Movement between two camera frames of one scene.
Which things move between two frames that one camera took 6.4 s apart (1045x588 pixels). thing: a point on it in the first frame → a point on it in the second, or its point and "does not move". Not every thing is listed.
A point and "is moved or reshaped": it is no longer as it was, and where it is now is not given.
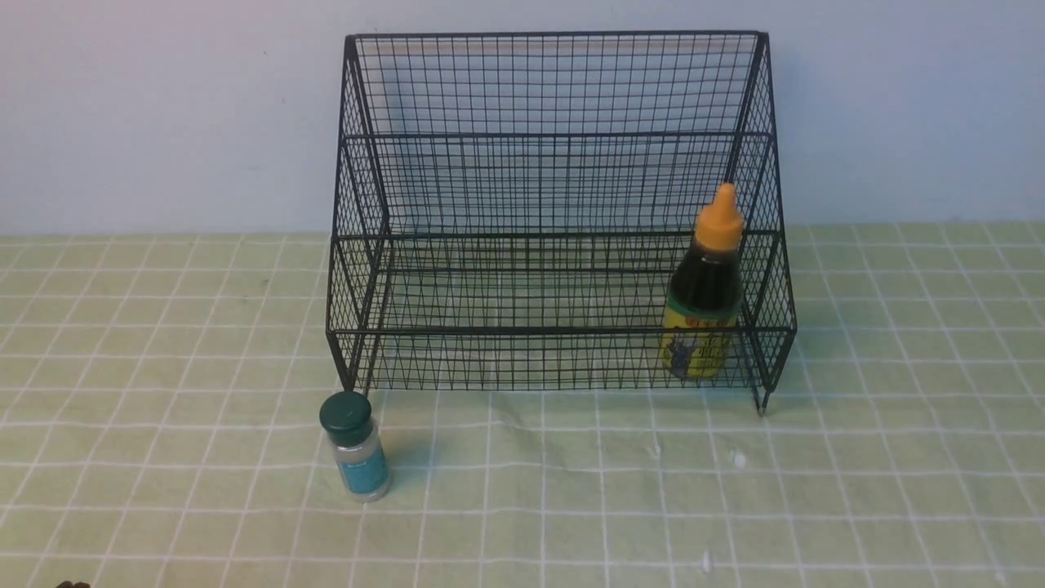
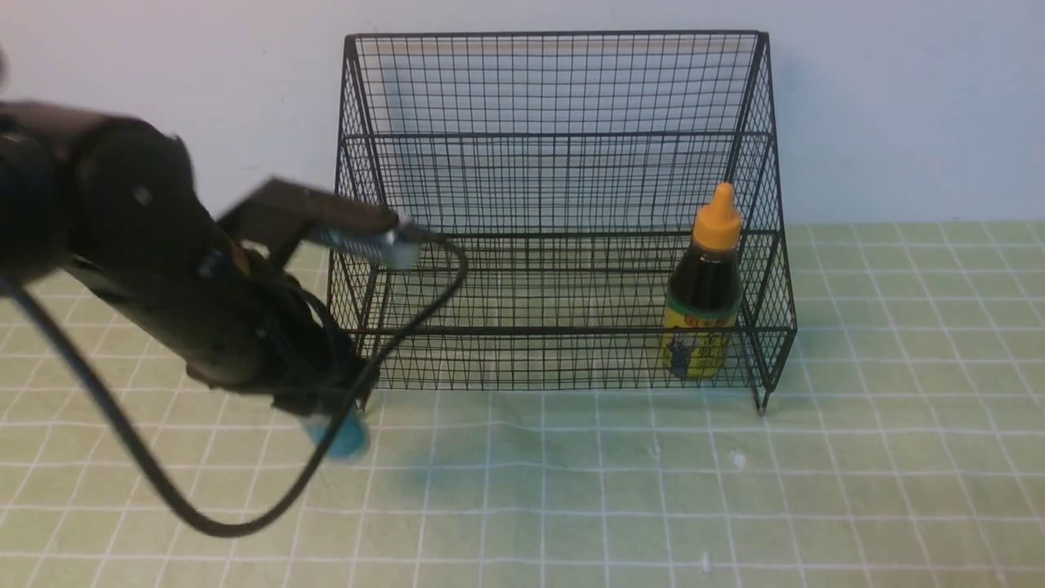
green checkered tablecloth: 172,414 does not move
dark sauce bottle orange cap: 705,294 does not move
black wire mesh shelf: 556,210 does not move
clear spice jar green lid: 357,445 is moved or reshaped
